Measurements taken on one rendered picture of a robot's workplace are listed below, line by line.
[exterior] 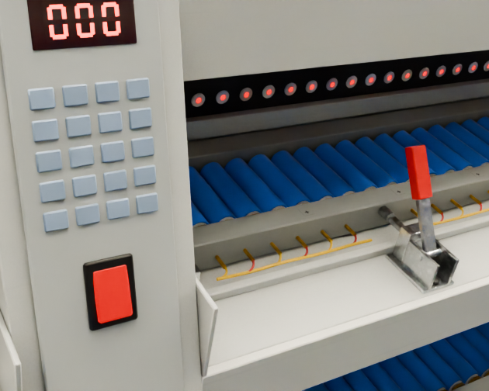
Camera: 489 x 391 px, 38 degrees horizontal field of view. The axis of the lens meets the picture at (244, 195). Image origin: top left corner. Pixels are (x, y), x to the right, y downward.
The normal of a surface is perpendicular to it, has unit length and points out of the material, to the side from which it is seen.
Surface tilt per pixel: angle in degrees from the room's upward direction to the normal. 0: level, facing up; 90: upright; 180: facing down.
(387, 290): 21
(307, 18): 111
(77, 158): 90
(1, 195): 90
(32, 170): 90
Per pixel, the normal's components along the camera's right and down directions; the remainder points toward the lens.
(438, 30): 0.48, 0.55
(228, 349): 0.14, -0.82
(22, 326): 0.51, 0.22
